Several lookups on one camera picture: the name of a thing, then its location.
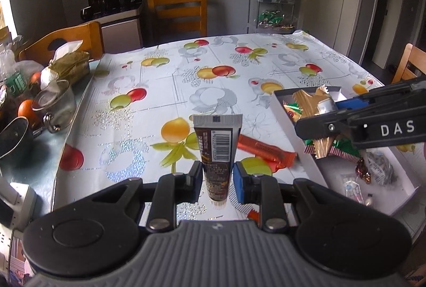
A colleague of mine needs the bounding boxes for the orange peanut snack bag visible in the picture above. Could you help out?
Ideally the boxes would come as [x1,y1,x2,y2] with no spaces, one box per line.
[292,85,339,140]

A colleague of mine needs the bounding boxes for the green snack bag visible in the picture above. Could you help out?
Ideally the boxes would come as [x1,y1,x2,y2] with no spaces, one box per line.
[282,101,361,164]

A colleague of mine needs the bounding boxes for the brown chocolate tube packet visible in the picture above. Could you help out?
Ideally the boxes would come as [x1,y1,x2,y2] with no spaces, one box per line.
[193,114,243,209]

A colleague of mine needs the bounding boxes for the clear sunflower seed packet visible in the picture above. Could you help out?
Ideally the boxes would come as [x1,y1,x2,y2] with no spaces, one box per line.
[363,150,396,186]

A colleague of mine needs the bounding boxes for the gold foil candy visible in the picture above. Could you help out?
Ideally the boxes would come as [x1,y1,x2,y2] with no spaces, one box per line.
[355,158,371,185]

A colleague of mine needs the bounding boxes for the small clear candy packet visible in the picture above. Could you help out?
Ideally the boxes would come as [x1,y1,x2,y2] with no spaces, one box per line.
[341,174,364,204]

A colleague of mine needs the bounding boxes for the clear round candies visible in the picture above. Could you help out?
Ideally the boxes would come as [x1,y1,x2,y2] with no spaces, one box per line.
[364,193,374,208]

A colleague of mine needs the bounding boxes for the orange square snack packet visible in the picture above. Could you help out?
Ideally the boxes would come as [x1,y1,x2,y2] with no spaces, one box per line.
[246,210,260,224]

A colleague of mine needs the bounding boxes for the long orange stick packet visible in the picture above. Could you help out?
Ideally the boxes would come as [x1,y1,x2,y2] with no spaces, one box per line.
[237,134,297,172]

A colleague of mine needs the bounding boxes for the fruit pattern tablecloth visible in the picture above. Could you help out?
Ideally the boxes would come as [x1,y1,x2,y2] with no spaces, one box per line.
[52,31,380,208]

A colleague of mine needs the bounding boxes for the white shallow cardboard box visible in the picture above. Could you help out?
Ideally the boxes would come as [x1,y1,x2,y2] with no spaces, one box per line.
[270,89,420,215]

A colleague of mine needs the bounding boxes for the wooden chair at right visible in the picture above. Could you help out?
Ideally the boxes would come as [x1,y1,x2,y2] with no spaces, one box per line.
[392,43,426,84]

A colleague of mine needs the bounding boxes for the wooden chair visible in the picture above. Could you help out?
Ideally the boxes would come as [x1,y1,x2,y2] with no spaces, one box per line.
[18,22,105,66]
[147,0,207,41]
[392,43,426,84]

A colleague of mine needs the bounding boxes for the green candies on cart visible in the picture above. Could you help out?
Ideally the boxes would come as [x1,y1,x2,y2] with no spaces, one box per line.
[259,10,285,27]

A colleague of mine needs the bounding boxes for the metal rolling cart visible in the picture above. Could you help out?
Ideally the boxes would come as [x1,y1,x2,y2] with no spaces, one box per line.
[246,0,296,35]

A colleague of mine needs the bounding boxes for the glass measuring cup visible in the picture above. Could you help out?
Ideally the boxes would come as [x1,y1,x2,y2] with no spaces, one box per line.
[32,79,76,133]

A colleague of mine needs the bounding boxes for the white cabinet under machine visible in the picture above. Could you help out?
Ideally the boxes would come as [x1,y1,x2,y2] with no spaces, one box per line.
[95,5,143,53]

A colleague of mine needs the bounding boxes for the wooden chair at back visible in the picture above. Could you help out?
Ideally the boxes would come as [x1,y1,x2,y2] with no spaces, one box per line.
[147,0,207,41]

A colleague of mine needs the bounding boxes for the tissue pack with wrapper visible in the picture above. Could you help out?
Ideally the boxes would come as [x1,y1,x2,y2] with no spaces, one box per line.
[40,40,90,89]

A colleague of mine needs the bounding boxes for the white power strip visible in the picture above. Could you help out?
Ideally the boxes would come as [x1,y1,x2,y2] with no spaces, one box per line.
[0,177,37,231]

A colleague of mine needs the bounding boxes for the wooden chair at left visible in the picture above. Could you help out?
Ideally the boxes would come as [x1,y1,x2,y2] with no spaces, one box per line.
[18,22,105,66]

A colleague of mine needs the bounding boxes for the orange fruit near cup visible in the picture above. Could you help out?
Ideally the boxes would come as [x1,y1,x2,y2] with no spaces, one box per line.
[17,99,40,129]

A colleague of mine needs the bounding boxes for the dark metal bowl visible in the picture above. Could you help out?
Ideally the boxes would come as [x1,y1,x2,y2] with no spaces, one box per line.
[0,116,33,162]

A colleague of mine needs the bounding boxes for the smartphone showing video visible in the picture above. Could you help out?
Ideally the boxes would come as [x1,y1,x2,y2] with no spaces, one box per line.
[7,229,34,286]

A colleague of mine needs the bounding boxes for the plastic water bottle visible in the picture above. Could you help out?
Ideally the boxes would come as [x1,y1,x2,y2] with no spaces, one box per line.
[1,49,27,98]

